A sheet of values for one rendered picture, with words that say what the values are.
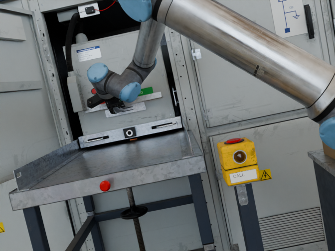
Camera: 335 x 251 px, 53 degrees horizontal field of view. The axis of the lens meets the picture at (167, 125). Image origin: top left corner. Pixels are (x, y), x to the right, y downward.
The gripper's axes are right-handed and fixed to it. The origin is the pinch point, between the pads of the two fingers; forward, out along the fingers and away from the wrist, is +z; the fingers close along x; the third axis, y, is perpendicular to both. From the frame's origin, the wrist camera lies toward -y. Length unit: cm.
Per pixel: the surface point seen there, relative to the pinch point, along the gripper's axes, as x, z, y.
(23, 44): 31, -27, -34
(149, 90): 8.6, 0.9, 19.0
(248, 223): -72, -60, 42
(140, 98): 3.9, -1.0, 13.9
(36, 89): 12.5, -14.7, -33.7
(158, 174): -51, -48, 21
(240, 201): -67, -63, 41
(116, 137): -9.7, 10.2, -2.6
